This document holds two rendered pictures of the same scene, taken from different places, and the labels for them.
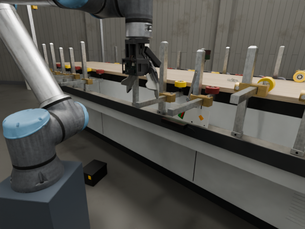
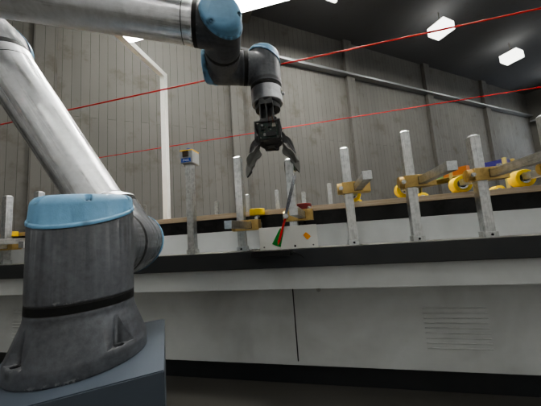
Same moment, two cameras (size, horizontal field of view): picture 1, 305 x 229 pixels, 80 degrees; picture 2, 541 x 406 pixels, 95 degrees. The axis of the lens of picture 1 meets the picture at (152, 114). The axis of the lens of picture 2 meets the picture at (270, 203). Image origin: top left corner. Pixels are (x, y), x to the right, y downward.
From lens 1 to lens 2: 0.51 m
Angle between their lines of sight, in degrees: 39
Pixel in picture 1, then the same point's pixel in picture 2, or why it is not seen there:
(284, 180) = (419, 279)
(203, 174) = (312, 340)
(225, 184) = (346, 340)
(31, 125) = (116, 201)
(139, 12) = (274, 73)
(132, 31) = (268, 90)
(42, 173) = (121, 319)
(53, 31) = not seen: outside the picture
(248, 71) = (347, 169)
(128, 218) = not seen: outside the picture
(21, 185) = (67, 358)
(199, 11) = (212, 175)
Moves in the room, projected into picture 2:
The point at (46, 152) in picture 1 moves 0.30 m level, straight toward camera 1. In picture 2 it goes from (130, 270) to (284, 271)
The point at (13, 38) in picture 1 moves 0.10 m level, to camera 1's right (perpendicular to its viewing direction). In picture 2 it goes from (37, 93) to (90, 101)
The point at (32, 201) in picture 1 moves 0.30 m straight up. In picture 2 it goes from (116, 384) to (116, 162)
